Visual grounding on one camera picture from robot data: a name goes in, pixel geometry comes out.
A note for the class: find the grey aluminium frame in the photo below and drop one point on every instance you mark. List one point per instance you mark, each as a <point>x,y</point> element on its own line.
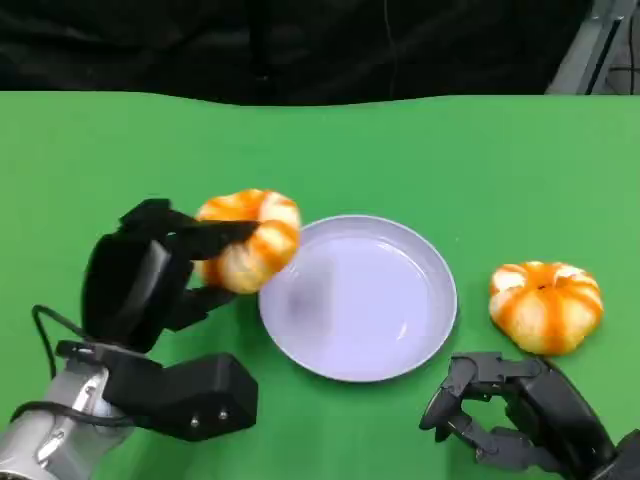
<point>590,45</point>

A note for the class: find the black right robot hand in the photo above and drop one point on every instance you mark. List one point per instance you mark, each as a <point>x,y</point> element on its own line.
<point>545,405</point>

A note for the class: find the black backdrop curtain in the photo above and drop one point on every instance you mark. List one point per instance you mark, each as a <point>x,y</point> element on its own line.
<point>200,45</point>

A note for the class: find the green table cloth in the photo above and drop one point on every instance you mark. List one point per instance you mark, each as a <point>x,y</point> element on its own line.
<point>320,160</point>

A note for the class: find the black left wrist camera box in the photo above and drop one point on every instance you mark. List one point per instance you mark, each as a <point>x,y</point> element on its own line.
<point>200,395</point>

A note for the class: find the lilac plate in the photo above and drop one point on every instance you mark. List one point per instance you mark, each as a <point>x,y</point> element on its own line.
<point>360,310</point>

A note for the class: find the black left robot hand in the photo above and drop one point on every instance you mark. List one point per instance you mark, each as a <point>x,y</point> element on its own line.
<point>125,285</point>

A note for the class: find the orange and white bread roll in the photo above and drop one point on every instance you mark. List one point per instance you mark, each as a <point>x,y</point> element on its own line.
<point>270,250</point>
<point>547,310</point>

